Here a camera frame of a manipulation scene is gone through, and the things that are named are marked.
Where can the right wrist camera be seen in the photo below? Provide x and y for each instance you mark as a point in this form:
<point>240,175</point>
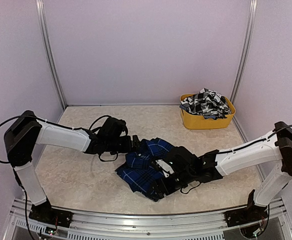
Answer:
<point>164,167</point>

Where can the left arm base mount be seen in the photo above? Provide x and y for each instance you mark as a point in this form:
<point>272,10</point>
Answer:
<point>45,213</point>

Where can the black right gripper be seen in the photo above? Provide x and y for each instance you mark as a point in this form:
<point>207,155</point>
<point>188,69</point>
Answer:
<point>168,190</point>

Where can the right aluminium frame post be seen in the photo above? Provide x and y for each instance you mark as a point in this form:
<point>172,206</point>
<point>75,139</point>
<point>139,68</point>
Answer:
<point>245,49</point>

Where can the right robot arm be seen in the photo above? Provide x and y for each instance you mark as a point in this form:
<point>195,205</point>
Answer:
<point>183,167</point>

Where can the aluminium frame post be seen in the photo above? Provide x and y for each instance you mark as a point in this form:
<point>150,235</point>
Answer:
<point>49,53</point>
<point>245,49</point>

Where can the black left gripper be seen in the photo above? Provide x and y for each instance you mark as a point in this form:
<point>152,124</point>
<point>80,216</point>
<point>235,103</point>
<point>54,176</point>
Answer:
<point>128,148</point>

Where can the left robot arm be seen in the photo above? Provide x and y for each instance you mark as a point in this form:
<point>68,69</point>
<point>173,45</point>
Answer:
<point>28,130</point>

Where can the left aluminium frame post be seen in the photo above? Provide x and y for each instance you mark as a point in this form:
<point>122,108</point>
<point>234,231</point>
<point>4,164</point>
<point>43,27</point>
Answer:
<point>49,53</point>

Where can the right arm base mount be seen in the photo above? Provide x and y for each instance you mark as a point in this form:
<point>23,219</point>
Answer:
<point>255,210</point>

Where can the blue plaid long sleeve shirt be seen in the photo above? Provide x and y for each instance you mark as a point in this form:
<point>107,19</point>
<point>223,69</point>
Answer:
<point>139,171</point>

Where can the yellow plastic basket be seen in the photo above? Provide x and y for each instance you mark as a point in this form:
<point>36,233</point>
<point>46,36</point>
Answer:
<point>197,122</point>

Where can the front aluminium rail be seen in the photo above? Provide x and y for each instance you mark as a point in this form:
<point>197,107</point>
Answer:
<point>207,225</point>

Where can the black white plaid shirt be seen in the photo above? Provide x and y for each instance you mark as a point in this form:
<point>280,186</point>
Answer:
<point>206,103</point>

